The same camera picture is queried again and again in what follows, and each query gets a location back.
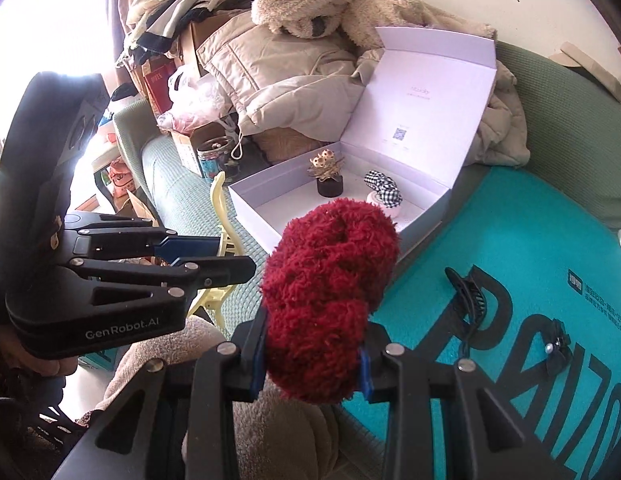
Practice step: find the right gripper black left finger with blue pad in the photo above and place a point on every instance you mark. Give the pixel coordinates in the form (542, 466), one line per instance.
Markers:
(176, 421)

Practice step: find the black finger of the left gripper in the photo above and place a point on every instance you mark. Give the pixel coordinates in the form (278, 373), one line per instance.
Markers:
(109, 237)
(196, 274)

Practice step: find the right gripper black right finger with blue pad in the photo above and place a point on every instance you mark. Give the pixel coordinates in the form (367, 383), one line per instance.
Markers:
(451, 410)

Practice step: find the cream yellow hair claw clip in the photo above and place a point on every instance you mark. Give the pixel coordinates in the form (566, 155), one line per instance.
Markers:
(210, 299)

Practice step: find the red fluffy scrunchie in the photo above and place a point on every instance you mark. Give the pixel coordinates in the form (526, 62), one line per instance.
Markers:
(321, 283)

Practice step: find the black wide hair band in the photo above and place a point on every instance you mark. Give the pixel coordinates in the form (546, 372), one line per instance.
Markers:
(331, 187)

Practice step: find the bear decorated hair clip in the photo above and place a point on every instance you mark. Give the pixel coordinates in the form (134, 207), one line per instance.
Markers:
(325, 166)

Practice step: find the pink round cosmetic compact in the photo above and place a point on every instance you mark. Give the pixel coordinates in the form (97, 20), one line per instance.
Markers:
(374, 198)

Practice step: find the black white gingham scrunchie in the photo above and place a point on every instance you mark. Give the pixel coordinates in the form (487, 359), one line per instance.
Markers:
(385, 186)

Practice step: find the person's left hand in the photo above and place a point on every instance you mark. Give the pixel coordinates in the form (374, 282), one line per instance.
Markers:
(14, 355)

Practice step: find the tin can with lid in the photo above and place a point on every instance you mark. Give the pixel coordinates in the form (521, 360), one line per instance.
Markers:
(214, 155)

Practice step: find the black hair claw clip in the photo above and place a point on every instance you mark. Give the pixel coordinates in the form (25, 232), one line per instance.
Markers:
(470, 302)

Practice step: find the black lace pearl hair bow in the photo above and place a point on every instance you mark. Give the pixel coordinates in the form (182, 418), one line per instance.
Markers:
(557, 349)

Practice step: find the pink plastic bag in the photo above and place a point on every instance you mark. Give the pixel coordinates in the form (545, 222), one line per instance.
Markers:
(196, 101)

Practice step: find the teal bubble mailer bag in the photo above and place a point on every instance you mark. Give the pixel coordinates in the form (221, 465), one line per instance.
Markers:
(537, 256)

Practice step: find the beige puffer jacket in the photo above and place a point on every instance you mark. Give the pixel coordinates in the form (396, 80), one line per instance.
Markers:
(293, 93)

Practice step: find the white open gift box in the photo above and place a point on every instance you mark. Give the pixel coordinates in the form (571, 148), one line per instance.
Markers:
(416, 121)

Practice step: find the cream fleece bear garment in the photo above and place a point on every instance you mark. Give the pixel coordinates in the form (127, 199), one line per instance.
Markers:
(358, 19)

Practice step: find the green quilted bed cover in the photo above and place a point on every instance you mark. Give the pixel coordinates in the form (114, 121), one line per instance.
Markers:
(574, 140)

